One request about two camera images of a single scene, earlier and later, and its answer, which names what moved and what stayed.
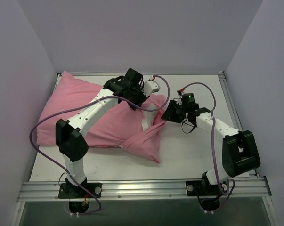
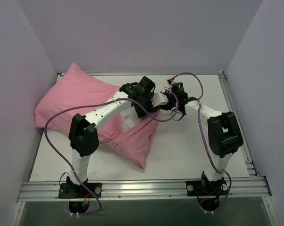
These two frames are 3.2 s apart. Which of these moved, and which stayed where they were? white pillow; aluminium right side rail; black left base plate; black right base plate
Moved: white pillow
Stayed: aluminium right side rail; black left base plate; black right base plate
